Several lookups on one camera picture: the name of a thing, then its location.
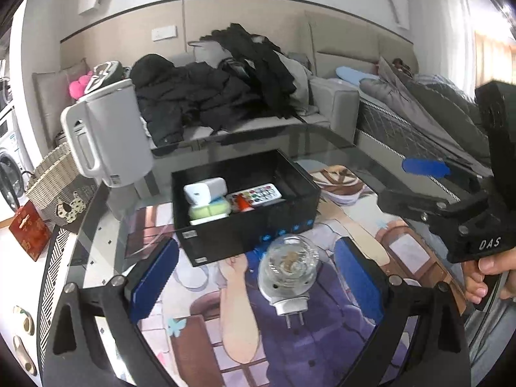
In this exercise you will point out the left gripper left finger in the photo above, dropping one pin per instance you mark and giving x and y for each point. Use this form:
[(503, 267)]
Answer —
[(94, 338)]

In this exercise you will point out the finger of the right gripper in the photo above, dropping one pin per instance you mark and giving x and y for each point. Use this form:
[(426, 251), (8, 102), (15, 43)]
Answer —
[(419, 205), (451, 170)]

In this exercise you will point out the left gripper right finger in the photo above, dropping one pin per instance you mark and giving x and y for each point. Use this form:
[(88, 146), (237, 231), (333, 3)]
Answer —
[(418, 337)]

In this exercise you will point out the clear globe night light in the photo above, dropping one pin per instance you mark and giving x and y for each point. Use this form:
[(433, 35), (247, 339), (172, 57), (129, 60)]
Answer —
[(286, 274)]

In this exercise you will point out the grey duvet on bed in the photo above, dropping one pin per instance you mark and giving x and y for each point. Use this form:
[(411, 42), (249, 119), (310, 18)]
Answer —
[(435, 107)]

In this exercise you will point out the grey sofa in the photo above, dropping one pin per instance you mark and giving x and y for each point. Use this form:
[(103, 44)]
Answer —
[(317, 101)]

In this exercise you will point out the red gift box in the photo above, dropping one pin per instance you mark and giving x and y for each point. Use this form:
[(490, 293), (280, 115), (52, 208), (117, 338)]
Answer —
[(30, 230)]

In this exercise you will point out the blue pillow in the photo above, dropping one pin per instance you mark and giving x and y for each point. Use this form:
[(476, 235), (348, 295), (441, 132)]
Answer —
[(353, 76)]

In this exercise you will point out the woven storage basket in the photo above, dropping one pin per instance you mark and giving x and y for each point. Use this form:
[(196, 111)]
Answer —
[(58, 190)]

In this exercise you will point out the white power adapter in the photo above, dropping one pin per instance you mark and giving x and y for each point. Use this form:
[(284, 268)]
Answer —
[(204, 192)]

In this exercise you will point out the white green tissue pack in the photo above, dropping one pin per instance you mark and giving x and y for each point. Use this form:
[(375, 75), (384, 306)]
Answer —
[(217, 209)]

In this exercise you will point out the black storage box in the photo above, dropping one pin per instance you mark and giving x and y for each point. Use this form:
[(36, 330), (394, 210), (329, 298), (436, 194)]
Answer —
[(240, 232)]

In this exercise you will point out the colourful remote control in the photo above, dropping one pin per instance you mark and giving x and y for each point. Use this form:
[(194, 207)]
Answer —
[(249, 199)]

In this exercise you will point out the white electric kettle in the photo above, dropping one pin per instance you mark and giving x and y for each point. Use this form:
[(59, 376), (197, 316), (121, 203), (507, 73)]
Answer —
[(106, 136)]

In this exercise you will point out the white washing machine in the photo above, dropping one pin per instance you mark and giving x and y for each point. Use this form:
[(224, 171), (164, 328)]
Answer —
[(15, 163)]

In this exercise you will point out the black clothes pile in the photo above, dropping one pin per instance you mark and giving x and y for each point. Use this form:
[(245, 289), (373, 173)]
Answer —
[(255, 60)]

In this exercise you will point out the black jacket on sofa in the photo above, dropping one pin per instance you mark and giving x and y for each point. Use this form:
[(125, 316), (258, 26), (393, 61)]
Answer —
[(172, 98)]

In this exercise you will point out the pink plush toy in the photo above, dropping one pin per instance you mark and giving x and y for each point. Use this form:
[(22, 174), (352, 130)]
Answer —
[(77, 88)]

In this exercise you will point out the white wall switch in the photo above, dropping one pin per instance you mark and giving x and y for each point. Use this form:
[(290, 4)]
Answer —
[(163, 33)]

